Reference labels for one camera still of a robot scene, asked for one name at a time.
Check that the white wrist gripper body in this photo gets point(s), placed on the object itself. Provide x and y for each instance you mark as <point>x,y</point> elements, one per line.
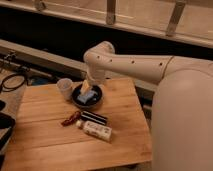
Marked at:
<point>95,76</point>

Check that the yellow gripper tip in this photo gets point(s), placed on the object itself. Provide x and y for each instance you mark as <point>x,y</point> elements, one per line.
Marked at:
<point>85,87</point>

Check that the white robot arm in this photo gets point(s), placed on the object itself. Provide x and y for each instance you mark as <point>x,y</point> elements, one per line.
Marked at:
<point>182,108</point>

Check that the blue sponge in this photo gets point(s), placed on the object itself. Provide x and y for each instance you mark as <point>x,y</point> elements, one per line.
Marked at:
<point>87,96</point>

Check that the black round bowl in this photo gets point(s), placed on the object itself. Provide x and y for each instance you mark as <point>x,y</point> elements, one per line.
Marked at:
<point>90,103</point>

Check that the white paper cup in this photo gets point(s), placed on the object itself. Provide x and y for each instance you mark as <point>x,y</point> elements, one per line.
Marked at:
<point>65,87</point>

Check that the black rectangular box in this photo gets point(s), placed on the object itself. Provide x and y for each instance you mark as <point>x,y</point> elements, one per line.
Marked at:
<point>89,116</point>

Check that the red snack wrapper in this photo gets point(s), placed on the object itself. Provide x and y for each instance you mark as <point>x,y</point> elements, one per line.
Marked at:
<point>71,119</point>

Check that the white bottle lying down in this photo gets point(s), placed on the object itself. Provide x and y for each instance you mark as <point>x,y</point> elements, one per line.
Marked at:
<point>96,130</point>

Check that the blue object on floor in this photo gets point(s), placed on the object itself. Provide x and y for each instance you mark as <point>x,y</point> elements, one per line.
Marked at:
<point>39,81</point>

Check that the black object at left edge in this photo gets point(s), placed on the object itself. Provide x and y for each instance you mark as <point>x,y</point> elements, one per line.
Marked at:
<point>7,124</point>

